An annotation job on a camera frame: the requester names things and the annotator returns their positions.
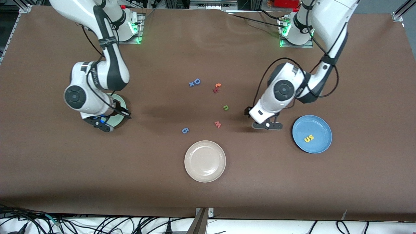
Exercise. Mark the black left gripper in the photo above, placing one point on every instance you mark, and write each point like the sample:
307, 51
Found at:
246, 111

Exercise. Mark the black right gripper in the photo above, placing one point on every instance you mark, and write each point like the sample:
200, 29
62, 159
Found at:
119, 108

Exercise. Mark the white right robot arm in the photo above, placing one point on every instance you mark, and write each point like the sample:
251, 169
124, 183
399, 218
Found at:
107, 71

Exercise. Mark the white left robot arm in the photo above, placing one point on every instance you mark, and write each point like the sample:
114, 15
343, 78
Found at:
282, 91

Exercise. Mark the pale green plate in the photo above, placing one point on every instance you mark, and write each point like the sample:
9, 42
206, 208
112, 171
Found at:
118, 123

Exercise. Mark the blue plate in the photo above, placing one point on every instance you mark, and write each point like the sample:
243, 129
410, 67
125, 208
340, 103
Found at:
320, 130

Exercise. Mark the pink foam letter w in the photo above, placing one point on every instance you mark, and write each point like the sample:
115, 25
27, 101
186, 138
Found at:
217, 124

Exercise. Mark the brown table cover sheet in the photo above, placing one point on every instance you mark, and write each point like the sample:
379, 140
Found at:
292, 182

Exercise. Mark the beige plate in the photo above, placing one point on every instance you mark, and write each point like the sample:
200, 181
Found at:
204, 161

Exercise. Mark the blue foam letter g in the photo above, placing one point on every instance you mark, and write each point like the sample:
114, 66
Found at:
185, 130

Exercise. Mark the blue foam letter D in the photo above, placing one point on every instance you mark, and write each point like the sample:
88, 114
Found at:
195, 82

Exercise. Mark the red box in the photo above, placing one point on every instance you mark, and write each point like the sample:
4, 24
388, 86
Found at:
286, 3

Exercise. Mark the silver equipment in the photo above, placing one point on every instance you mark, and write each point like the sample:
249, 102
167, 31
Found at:
213, 5

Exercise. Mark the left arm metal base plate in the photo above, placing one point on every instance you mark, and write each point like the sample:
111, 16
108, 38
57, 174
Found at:
292, 46

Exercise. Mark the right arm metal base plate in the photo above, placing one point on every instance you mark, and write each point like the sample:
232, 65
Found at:
140, 29

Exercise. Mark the aluminium frame rail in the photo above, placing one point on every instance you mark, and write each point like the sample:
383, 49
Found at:
11, 32

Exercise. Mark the aluminium profile with bracket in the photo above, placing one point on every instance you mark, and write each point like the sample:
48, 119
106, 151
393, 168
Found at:
200, 224

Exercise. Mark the metal corner bracket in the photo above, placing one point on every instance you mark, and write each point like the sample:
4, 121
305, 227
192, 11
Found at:
398, 17
26, 8

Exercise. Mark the aluminium frame strut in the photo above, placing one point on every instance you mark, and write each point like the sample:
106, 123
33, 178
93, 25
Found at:
406, 8

